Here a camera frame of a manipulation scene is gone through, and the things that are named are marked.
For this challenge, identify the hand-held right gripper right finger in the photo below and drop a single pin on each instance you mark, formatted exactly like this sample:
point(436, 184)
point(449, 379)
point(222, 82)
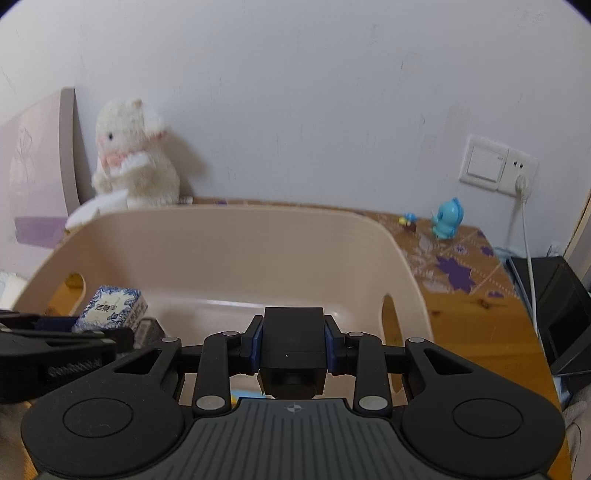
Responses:
point(330, 346)

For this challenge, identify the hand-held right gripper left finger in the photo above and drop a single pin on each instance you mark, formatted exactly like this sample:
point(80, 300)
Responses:
point(256, 346)

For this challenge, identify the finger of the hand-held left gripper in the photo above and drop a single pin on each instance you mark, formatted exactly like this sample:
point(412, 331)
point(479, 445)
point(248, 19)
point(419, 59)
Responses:
point(69, 338)

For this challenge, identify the beige plastic basket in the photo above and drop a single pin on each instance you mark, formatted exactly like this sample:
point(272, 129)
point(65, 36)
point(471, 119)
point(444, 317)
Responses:
point(258, 258)

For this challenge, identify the blue white tissue pack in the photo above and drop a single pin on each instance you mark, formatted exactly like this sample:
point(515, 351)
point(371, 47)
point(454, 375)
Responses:
point(113, 307)

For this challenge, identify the small blue yellow toy figure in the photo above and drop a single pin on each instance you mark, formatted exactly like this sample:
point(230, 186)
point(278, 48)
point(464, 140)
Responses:
point(408, 220)

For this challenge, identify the pale pink headboard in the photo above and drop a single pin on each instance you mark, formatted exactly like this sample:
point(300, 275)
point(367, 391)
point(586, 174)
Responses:
point(41, 161)

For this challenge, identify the white plush toy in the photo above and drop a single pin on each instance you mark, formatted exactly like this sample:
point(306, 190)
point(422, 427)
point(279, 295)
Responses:
point(134, 161)

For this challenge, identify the black box cabinet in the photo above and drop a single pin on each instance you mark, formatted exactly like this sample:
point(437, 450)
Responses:
point(565, 314)

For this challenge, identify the grey cloth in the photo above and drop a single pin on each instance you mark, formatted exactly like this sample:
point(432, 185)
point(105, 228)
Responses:
point(577, 438)

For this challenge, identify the white wall switch socket panel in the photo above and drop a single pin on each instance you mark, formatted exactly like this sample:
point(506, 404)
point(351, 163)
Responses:
point(489, 164)

